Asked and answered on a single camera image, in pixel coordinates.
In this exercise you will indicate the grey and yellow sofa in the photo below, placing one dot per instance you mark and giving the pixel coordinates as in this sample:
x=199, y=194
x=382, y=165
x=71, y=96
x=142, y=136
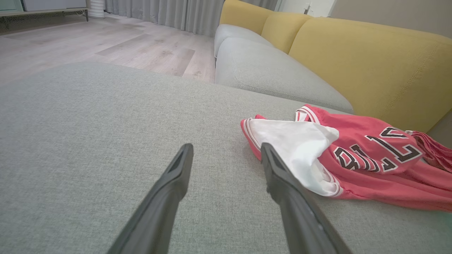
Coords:
x=88, y=141

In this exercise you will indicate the red basketball jersey black letters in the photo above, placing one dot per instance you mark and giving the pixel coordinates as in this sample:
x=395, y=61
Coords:
x=370, y=176

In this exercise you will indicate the grey sofa seat cushion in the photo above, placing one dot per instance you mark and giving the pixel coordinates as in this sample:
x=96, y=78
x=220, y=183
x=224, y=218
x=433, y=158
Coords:
x=233, y=33
x=268, y=74

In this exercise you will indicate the low white cabinet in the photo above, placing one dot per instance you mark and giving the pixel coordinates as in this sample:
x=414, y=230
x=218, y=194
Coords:
x=53, y=4

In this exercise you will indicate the large yellow sofa back cushion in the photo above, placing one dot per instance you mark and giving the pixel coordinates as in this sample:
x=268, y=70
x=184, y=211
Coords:
x=370, y=70

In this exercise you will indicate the grey curtain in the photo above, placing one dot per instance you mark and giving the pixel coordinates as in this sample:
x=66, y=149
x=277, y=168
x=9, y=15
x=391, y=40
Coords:
x=176, y=14

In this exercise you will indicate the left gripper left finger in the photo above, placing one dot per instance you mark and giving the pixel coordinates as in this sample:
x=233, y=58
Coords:
x=159, y=211

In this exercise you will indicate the small yellow sofa back cushion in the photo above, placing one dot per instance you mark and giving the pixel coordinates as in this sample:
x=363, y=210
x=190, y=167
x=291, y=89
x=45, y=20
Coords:
x=282, y=31
x=240, y=14

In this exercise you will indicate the white cylindrical appliance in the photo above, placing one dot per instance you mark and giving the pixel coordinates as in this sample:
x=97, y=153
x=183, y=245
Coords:
x=96, y=8

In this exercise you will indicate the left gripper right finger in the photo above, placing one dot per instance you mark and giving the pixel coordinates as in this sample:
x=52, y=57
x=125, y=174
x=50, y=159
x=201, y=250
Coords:
x=300, y=218

